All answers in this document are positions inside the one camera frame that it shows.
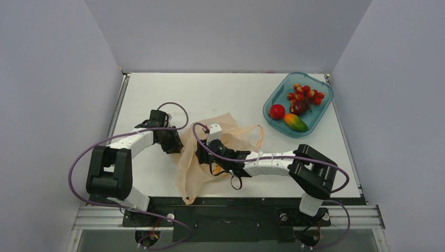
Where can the orange translucent plastic bag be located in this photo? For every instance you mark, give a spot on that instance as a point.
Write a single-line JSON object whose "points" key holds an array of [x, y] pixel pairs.
{"points": [[194, 171]]}

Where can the red fake apple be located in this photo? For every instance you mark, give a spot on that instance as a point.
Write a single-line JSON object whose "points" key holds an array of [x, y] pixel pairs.
{"points": [[277, 112]]}

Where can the red fake grape bunch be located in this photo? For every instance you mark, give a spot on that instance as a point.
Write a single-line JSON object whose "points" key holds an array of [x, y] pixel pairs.
{"points": [[306, 94]]}

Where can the dark purple fake fruit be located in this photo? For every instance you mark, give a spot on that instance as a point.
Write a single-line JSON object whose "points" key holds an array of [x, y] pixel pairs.
{"points": [[299, 108]]}

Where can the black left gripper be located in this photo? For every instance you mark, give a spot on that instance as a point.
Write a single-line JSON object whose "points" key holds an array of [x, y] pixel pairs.
{"points": [[176, 145]]}

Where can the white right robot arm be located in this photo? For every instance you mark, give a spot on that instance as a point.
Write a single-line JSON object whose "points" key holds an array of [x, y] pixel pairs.
{"points": [[311, 170]]}

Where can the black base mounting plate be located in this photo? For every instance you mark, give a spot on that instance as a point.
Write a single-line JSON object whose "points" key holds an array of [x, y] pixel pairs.
{"points": [[220, 219]]}

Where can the yellow green fake mango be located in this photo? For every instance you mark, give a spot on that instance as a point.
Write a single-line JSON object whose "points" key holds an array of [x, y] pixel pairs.
{"points": [[295, 123]]}

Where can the teal plastic tray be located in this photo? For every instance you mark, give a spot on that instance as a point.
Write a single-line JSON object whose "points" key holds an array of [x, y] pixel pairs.
{"points": [[280, 96]]}

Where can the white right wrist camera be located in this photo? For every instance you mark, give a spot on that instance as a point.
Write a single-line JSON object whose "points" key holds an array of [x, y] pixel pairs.
{"points": [[214, 132]]}

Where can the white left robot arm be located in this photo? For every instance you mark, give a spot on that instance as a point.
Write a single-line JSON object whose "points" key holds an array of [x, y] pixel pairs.
{"points": [[110, 170]]}

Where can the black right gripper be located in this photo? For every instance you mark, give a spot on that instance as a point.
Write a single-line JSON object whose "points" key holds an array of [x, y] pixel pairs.
{"points": [[202, 155]]}

